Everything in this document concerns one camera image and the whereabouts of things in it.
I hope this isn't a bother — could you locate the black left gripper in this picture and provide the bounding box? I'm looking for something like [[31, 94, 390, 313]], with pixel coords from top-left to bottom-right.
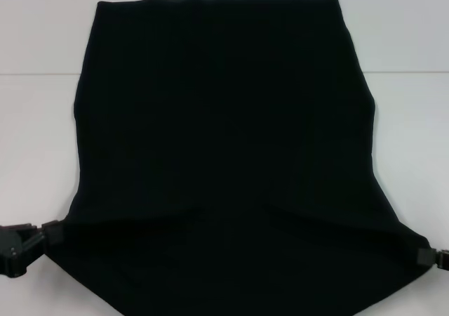
[[0, 220, 65, 279]]

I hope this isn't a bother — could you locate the black shirt with white print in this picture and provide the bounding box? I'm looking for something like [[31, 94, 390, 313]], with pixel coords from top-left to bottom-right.
[[45, 0, 433, 316]]

